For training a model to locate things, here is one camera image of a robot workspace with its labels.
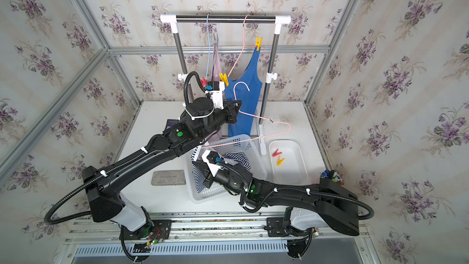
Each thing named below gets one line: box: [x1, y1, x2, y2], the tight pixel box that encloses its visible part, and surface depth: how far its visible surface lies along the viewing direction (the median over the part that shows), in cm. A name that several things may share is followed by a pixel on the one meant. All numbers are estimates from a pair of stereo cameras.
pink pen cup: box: [320, 169, 346, 186], surface depth 78 cm
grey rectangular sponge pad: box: [150, 169, 187, 186], surface depth 86 cm
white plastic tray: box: [268, 139, 312, 186], surface depth 94 cm
